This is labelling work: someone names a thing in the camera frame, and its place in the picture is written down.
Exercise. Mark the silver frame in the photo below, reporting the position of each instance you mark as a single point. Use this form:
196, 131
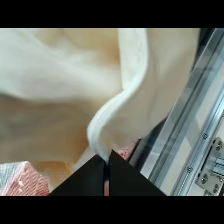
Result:
186, 133

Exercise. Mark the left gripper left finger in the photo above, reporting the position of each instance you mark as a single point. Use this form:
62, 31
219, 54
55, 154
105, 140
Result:
86, 181

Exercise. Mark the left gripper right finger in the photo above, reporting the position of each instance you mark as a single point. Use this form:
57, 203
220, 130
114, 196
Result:
128, 180

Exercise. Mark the cream shirt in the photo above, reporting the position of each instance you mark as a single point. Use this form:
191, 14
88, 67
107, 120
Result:
66, 86

